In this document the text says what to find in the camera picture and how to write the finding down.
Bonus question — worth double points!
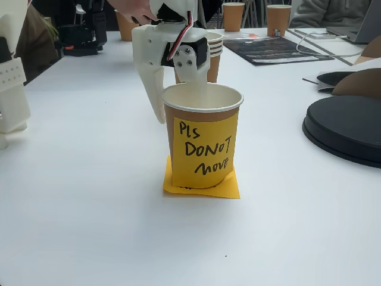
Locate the person's hand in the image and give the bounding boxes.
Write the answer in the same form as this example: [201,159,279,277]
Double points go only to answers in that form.
[107,0,160,25]

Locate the person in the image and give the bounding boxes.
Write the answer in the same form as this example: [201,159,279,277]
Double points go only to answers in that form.
[288,0,374,29]
[193,0,224,30]
[14,2,59,86]

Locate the white packet with orange mark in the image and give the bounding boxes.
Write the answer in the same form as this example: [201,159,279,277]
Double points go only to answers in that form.
[223,32,260,40]

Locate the black printed brochure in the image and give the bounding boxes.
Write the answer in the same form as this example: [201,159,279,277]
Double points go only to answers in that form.
[222,35,336,66]

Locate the green plant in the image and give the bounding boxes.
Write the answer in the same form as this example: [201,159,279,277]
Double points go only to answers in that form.
[43,17,59,40]

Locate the white flat device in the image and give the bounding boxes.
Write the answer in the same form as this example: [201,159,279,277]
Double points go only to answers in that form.
[309,32,348,40]

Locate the black curved piece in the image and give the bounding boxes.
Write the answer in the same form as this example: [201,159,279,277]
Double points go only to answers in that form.
[316,70,357,90]

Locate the brown curved cardboard piece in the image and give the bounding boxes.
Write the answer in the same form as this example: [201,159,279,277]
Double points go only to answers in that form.
[331,67,381,100]

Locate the black round lid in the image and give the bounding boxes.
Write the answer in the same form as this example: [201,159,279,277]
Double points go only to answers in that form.
[302,95,381,169]

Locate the silver laptop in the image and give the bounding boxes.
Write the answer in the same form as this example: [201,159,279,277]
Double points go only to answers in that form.
[326,0,381,45]

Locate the red black servo cable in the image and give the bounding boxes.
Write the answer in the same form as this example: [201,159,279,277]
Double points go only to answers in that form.
[166,10,194,63]

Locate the white cable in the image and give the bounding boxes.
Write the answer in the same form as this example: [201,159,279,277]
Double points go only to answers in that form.
[296,32,366,59]

